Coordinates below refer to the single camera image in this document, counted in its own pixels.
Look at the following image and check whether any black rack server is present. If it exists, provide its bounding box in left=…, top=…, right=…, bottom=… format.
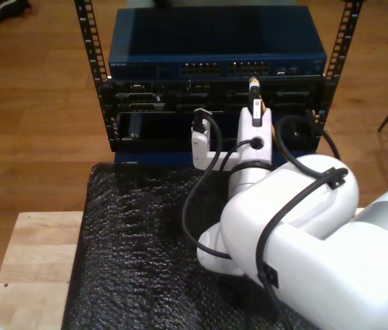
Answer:
left=111, top=79, right=325, bottom=113

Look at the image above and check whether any black rack shelf tray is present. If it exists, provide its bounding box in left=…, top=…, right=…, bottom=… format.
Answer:
left=111, top=110, right=319, bottom=153

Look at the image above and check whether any blue base unit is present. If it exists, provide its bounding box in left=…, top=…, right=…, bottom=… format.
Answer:
left=114, top=150, right=320, bottom=166

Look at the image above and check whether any dark sneaker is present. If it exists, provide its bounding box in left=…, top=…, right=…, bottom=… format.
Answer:
left=0, top=0, right=32, bottom=22

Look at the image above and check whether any blue network switch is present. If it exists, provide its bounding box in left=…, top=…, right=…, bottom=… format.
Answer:
left=107, top=5, right=328, bottom=80

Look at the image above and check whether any black bubble mat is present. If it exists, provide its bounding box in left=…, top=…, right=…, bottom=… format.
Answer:
left=61, top=160, right=322, bottom=330

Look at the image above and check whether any black perforated rack post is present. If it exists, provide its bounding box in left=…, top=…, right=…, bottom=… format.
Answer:
left=309, top=0, right=365, bottom=152
left=74, top=0, right=119, bottom=153

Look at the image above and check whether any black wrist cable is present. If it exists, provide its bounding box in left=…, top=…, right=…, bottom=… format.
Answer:
left=219, top=137, right=266, bottom=172

